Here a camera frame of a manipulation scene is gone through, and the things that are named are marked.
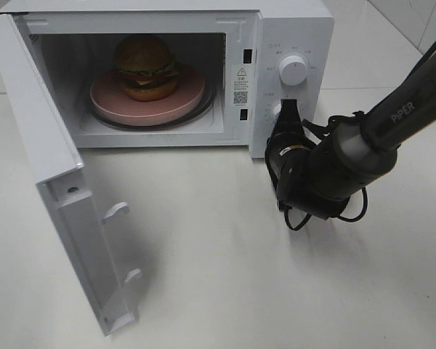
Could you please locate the white microwave oven body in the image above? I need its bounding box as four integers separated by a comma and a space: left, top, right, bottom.
0, 1, 334, 158

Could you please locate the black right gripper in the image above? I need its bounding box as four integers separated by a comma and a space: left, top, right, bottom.
265, 99, 315, 204

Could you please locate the white timer knob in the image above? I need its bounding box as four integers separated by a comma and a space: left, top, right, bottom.
269, 103, 281, 124

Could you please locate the glass microwave turntable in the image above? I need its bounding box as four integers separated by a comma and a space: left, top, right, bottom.
88, 84, 216, 131

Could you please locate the pink round plate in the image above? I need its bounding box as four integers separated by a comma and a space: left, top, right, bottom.
89, 65, 206, 127

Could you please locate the white microwave door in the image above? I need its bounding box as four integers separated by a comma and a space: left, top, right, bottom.
0, 14, 142, 335

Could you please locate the white warning label sticker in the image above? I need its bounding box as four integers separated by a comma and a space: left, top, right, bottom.
231, 64, 254, 107

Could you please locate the burger with lettuce and tomato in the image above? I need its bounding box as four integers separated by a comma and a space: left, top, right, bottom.
113, 34, 179, 102

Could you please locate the upper white power knob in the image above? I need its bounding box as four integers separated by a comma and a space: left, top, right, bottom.
278, 52, 309, 87

